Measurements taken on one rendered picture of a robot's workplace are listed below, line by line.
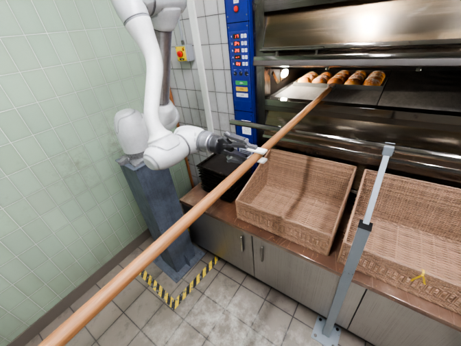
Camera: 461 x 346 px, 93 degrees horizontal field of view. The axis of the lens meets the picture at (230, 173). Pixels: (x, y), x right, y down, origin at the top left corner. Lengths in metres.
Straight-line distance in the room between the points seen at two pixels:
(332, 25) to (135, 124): 1.07
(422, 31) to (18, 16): 1.79
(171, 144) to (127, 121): 0.45
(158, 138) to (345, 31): 0.96
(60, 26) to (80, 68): 0.21
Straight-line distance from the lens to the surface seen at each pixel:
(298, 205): 1.50
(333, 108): 1.36
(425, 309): 1.30
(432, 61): 1.14
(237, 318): 1.73
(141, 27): 0.99
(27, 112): 1.61
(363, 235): 0.95
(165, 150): 0.84
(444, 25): 1.27
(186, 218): 0.57
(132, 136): 1.27
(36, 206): 1.74
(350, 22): 1.30
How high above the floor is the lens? 1.60
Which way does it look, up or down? 34 degrees down
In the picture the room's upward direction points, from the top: 7 degrees counter-clockwise
